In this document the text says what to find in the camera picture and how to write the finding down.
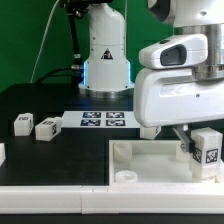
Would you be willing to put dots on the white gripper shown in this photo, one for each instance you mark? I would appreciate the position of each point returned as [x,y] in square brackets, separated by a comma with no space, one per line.
[172,97]

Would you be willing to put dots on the white square table top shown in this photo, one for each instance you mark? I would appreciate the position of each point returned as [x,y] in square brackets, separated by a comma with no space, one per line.
[159,161]

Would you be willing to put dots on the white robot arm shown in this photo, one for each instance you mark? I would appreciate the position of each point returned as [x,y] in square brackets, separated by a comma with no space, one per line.
[106,72]

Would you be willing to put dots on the white U-shaped obstacle fence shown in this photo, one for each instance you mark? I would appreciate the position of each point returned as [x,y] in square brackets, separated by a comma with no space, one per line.
[119,198]

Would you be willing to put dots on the white AprilTag base sheet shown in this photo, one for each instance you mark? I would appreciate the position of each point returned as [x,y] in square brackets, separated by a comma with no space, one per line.
[99,119]

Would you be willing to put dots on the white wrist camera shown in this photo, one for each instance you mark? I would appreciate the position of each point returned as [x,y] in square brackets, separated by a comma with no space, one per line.
[175,52]

